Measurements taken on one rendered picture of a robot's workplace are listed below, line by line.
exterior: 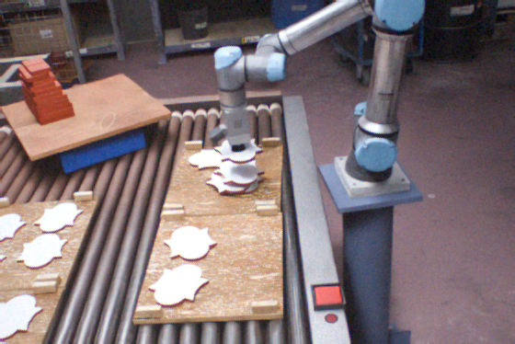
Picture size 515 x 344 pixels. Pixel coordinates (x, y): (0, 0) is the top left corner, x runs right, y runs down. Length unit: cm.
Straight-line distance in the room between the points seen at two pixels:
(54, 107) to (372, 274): 125
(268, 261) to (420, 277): 150
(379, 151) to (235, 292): 56
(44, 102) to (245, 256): 100
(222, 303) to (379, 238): 74
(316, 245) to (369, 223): 39
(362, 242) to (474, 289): 101
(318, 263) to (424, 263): 151
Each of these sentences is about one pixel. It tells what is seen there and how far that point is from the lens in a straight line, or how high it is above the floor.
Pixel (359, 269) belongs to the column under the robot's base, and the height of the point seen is 56.
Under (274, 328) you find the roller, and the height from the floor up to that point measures 92.
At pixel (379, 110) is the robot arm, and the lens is 168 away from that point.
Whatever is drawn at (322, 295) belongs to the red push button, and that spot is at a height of 93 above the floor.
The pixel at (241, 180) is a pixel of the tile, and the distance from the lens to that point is 180.
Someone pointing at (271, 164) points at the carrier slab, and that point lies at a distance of 197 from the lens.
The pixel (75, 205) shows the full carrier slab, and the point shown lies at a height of 94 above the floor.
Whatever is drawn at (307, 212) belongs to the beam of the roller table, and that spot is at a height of 92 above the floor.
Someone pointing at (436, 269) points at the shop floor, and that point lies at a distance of 302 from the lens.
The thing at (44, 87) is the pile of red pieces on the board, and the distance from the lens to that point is 223.
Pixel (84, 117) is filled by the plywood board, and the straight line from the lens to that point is 226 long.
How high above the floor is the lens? 192
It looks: 31 degrees down
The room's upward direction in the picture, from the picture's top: 5 degrees counter-clockwise
